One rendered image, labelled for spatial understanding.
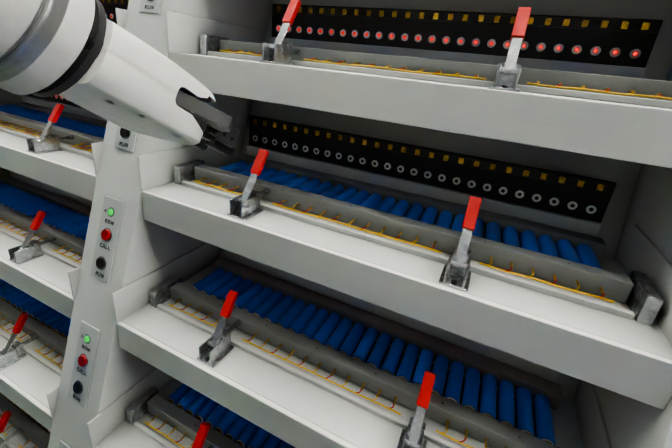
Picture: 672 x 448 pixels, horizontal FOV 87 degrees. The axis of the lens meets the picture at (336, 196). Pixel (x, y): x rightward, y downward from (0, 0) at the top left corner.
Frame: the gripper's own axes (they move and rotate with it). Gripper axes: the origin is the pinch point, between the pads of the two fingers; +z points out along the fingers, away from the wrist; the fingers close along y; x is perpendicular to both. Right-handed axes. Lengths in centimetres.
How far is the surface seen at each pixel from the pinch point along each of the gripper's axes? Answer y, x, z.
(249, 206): 1.1, -5.8, 9.6
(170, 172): -15.5, -4.3, 11.8
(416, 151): 17.4, 9.2, 20.7
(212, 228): -2.9, -9.9, 9.3
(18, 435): -44, -62, 27
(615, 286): 41.2, -2.7, 14.0
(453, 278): 26.6, -6.7, 10.0
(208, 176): -10.7, -3.1, 14.2
